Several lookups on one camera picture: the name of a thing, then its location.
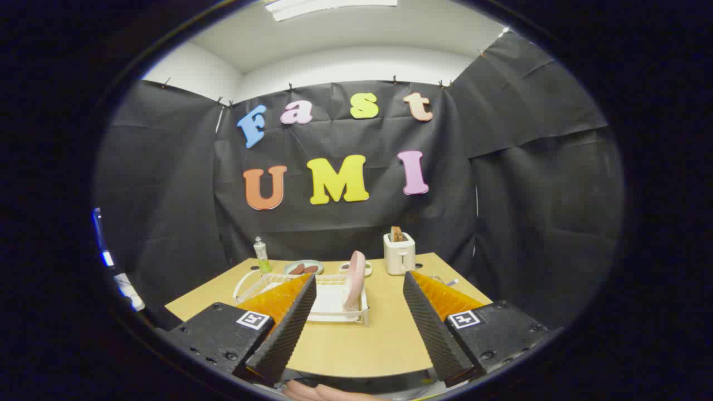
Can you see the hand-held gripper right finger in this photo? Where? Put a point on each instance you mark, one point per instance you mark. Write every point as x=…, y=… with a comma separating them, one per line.
x=437, y=340

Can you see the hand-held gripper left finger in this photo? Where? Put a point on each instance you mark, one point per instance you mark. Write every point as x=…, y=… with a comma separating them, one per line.
x=284, y=334

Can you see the pink plate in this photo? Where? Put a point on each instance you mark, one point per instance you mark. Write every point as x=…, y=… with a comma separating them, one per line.
x=354, y=281

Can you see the pale green plate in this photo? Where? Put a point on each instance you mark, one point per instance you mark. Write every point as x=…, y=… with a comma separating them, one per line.
x=295, y=263

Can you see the white divided condiment dish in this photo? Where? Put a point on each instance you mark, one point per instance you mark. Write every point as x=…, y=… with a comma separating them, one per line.
x=367, y=268

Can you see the green squeeze bottle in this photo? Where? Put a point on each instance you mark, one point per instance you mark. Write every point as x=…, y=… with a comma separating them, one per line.
x=262, y=259

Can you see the cream toaster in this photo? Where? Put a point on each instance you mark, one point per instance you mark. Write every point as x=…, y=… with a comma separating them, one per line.
x=399, y=256

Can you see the black backdrop cloth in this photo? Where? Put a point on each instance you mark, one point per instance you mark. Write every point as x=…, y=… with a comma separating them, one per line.
x=334, y=234

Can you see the brown bread slice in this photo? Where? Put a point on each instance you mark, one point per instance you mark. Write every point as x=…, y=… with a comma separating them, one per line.
x=396, y=234

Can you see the white printed sheet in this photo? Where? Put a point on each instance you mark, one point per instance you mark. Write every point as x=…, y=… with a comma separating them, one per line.
x=129, y=292

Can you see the ceiling light panel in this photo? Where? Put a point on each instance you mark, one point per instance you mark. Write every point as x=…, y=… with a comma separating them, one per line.
x=328, y=6

